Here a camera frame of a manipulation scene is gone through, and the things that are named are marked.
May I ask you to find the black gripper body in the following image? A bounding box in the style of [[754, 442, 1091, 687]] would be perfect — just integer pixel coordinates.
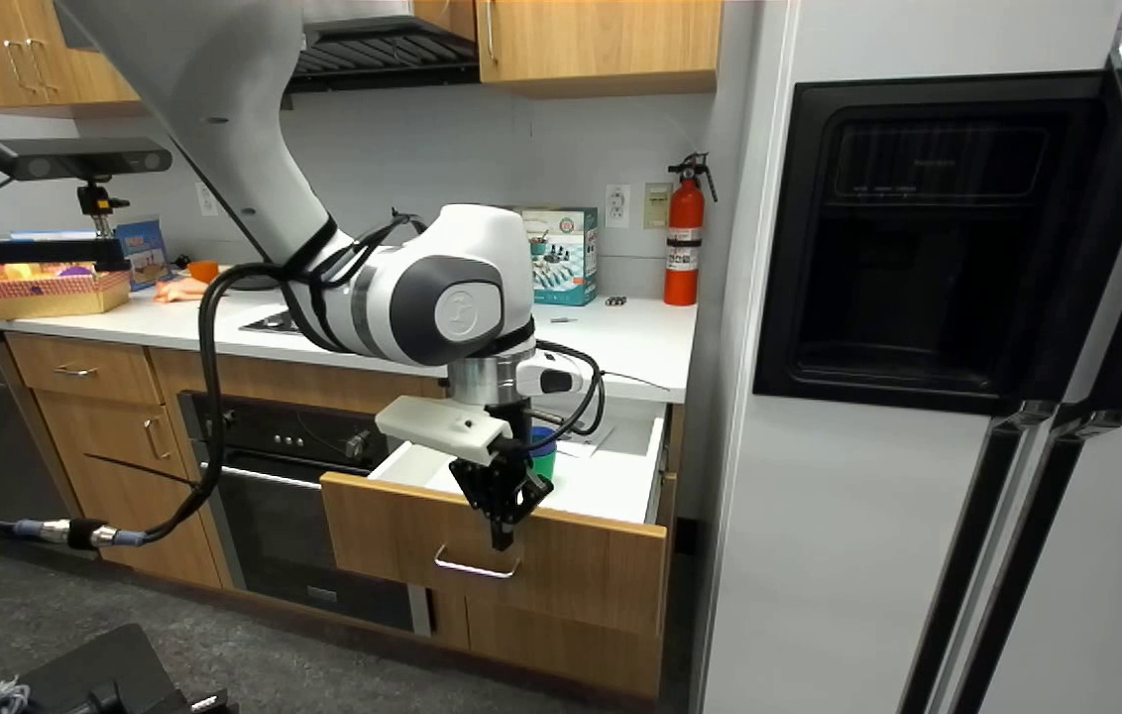
[[485, 392, 538, 484]]

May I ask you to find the wooden front white drawer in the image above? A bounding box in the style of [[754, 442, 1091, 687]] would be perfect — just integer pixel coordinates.
[[316, 392, 676, 643]]

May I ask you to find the blue green plastic cup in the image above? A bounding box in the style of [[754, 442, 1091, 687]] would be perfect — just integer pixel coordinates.
[[522, 426, 563, 484]]

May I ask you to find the teal cardboard box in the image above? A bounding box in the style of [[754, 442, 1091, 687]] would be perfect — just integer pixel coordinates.
[[518, 201, 602, 309]]

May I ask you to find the black oven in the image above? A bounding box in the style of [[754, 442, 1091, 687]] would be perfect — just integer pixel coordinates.
[[178, 391, 438, 636]]

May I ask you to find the red fire extinguisher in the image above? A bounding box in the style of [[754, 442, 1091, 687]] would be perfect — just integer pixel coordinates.
[[656, 153, 721, 309]]

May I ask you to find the black range hood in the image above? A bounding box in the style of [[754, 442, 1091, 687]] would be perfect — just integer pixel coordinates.
[[281, 11, 485, 98]]

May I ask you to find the blue book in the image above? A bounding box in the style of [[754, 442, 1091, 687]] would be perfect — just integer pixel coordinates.
[[111, 213, 178, 299]]

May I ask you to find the black refrigerator dispenser panel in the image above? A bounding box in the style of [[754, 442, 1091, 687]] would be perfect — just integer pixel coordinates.
[[754, 73, 1112, 422]]

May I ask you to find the wooden tray with fruit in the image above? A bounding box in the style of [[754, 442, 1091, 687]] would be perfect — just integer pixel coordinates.
[[0, 260, 137, 327]]

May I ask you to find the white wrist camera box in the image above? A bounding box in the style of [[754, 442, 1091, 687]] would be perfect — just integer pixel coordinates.
[[374, 392, 518, 469]]

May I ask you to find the silver drawer handle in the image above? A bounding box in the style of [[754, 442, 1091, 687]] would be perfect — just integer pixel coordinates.
[[428, 547, 522, 586]]

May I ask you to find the black robot cable with connector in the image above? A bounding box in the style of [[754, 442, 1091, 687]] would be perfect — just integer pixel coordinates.
[[0, 254, 325, 556]]

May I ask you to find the wooden wall cabinet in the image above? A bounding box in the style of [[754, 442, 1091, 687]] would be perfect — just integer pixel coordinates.
[[0, 0, 144, 117], [411, 0, 729, 98]]

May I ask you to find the black stereo camera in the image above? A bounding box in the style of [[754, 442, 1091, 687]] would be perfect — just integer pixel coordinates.
[[0, 134, 178, 188]]

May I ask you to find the chrome black refrigerator handle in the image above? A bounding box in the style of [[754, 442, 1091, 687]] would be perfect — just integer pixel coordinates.
[[901, 0, 1122, 714]]

